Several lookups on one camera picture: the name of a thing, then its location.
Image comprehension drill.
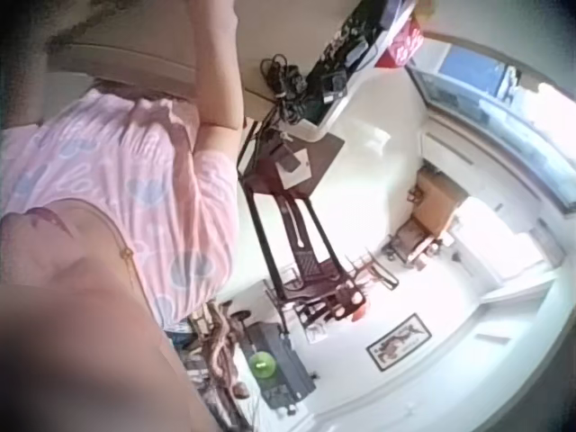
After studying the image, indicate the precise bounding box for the white paper sheet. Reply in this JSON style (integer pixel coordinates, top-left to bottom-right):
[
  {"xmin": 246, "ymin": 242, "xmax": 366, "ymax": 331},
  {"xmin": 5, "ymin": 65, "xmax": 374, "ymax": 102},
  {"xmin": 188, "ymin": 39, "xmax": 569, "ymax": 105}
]
[{"xmin": 274, "ymin": 148, "xmax": 312, "ymax": 190}]

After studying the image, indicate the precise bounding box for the dark wooden side table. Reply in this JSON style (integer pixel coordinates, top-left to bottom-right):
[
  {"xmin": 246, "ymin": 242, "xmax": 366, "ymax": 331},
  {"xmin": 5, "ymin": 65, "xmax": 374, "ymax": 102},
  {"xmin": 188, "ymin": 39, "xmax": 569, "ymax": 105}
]
[{"xmin": 238, "ymin": 132, "xmax": 347, "ymax": 199}]

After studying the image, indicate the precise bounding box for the brown wooden cabinet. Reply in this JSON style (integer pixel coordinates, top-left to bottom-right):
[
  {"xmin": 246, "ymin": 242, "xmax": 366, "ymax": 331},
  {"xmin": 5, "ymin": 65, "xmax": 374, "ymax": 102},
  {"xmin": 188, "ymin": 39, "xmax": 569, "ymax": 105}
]
[{"xmin": 407, "ymin": 166, "xmax": 472, "ymax": 238}]

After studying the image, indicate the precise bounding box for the dark grey storage box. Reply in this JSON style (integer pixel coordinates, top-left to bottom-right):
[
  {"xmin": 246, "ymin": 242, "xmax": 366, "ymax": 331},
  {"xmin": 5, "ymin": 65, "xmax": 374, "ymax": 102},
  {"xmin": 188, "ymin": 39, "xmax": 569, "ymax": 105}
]
[{"xmin": 245, "ymin": 321, "xmax": 316, "ymax": 410}]

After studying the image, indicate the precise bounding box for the green round ball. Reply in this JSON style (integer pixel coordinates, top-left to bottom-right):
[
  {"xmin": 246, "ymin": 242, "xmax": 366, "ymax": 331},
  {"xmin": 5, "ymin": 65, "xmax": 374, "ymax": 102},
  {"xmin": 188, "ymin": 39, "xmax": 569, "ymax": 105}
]
[{"xmin": 249, "ymin": 350, "xmax": 278, "ymax": 380}]

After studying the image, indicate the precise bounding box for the cluttered white shelf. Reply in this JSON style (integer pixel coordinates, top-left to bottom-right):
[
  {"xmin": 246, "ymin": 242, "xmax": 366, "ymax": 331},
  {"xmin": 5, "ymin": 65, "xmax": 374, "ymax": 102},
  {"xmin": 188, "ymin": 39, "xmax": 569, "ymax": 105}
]
[{"xmin": 294, "ymin": 0, "xmax": 406, "ymax": 131}]

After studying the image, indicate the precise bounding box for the framed picture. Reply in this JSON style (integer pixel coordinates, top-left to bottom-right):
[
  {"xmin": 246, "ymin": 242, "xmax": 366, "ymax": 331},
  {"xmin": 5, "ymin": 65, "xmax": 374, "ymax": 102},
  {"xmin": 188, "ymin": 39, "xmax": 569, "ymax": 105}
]
[{"xmin": 364, "ymin": 312, "xmax": 434, "ymax": 373}]

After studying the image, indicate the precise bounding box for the red patterned box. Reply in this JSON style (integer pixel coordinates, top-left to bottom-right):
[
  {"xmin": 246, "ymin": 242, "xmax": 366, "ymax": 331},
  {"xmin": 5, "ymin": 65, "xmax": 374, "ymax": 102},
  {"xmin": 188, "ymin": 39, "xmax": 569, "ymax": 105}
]
[{"xmin": 381, "ymin": 15, "xmax": 427, "ymax": 68}]

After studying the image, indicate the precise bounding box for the tangle of black cables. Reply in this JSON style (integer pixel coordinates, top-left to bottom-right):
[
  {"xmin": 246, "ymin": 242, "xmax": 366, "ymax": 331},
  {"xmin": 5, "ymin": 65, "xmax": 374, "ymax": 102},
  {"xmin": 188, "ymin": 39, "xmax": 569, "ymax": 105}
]
[{"xmin": 258, "ymin": 53, "xmax": 311, "ymax": 125}]

